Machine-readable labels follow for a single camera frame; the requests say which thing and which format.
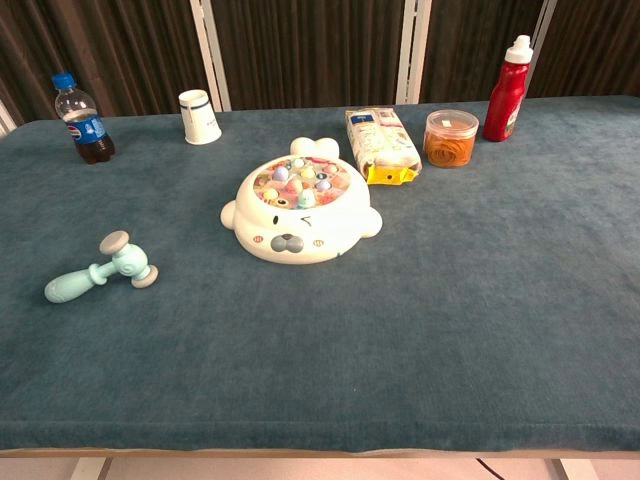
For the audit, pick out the mint green toy hammer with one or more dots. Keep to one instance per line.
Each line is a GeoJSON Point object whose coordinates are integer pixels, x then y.
{"type": "Point", "coordinates": [127, 262]}

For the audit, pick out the white seal whack-a-mole toy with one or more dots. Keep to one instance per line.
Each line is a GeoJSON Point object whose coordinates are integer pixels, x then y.
{"type": "Point", "coordinates": [300, 225]}

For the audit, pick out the white and yellow snack pack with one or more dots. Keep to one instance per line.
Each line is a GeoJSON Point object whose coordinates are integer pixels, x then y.
{"type": "Point", "coordinates": [382, 142]}

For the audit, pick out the blue velvet table cloth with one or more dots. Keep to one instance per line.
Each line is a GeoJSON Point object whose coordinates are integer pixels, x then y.
{"type": "Point", "coordinates": [400, 325]}

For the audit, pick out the clear jar with orange contents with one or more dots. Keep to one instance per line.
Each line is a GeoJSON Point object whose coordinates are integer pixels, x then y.
{"type": "Point", "coordinates": [450, 145]}

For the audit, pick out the white paper cup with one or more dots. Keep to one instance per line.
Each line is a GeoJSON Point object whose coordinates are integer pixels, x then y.
{"type": "Point", "coordinates": [200, 122]}

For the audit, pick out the dark brown pleated curtain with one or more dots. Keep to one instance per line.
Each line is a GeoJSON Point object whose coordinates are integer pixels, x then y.
{"type": "Point", "coordinates": [325, 50]}

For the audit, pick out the red ketchup squeeze bottle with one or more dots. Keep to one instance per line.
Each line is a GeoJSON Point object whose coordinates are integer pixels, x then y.
{"type": "Point", "coordinates": [505, 105]}

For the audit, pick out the Pepsi cola plastic bottle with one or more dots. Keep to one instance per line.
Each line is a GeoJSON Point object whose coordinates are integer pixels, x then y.
{"type": "Point", "coordinates": [87, 132]}

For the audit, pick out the white table leg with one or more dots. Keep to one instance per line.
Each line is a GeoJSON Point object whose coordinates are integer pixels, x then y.
{"type": "Point", "coordinates": [575, 471]}
{"type": "Point", "coordinates": [90, 470]}

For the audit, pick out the white metal frame post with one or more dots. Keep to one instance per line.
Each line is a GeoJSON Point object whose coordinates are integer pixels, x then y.
{"type": "Point", "coordinates": [210, 55]}
{"type": "Point", "coordinates": [4, 120]}
{"type": "Point", "coordinates": [412, 50]}
{"type": "Point", "coordinates": [545, 20]}

